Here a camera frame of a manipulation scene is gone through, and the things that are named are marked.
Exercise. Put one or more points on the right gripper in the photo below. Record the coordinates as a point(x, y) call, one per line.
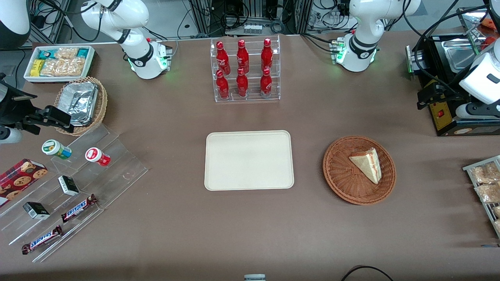
point(11, 110)

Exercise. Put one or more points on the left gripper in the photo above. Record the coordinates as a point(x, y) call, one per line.
point(446, 93)

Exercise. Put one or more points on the triangle sandwich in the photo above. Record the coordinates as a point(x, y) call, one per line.
point(367, 166)

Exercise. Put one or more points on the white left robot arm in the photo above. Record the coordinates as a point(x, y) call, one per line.
point(363, 23)

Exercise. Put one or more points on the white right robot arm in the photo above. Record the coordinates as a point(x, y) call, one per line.
point(136, 15)

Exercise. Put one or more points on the steel tray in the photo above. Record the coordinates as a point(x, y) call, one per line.
point(461, 54)

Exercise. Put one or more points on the light tan wicker basket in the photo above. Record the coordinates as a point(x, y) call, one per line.
point(102, 101)

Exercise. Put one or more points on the brown round wicker basket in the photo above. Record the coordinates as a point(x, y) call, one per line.
point(343, 183)

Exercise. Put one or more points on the cream rectangular tray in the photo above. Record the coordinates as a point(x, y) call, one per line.
point(249, 160)

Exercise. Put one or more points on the green lid snack cup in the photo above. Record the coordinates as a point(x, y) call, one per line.
point(52, 147)

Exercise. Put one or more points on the black food warmer appliance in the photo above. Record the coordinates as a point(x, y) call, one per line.
point(445, 132)

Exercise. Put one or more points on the silver foil packets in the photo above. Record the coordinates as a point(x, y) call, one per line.
point(80, 101)

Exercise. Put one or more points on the yellow snack pack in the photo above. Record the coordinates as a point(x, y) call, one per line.
point(37, 67)

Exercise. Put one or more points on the large clear cracker bag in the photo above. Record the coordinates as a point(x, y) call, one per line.
point(64, 67)

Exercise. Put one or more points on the red lid snack cup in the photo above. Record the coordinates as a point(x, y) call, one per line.
point(95, 155)

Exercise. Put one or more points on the red chocolate cookie box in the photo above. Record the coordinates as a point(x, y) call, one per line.
point(19, 179)

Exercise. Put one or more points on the teal snack pack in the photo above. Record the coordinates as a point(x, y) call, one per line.
point(83, 52)
point(47, 54)

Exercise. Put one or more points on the small dark green box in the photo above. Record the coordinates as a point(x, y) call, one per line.
point(68, 185)
point(36, 210)

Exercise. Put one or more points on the small clear cracker bag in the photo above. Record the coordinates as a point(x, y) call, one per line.
point(66, 52)

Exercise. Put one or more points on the red food item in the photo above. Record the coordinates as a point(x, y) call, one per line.
point(493, 40)

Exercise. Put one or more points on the white plastic snack bin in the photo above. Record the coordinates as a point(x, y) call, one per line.
point(90, 58)

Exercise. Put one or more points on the orange food item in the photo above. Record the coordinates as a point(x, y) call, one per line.
point(490, 22)

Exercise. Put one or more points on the clear bag of pastries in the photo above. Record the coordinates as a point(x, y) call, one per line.
point(488, 193)
point(484, 173)
point(497, 211)
point(497, 225)

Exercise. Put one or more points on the clear acrylic stepped display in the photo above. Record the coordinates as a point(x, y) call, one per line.
point(117, 171)

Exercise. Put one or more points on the Snickers chocolate bar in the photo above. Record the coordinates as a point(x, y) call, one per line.
point(42, 239)
point(79, 208)

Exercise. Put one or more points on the red cola bottle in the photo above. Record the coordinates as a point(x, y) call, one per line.
point(242, 56)
point(266, 54)
point(242, 85)
point(222, 86)
point(222, 58)
point(266, 84)

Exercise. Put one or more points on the clear acrylic bottle rack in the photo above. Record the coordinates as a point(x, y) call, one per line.
point(252, 97)

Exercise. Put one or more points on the white power strip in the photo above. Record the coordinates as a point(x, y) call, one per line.
point(252, 29)

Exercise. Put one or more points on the small grey white object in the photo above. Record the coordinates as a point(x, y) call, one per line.
point(254, 278)

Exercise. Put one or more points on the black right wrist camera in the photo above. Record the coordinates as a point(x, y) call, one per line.
point(9, 105)

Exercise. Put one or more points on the aluminium frame rack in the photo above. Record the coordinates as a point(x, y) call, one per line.
point(300, 15)

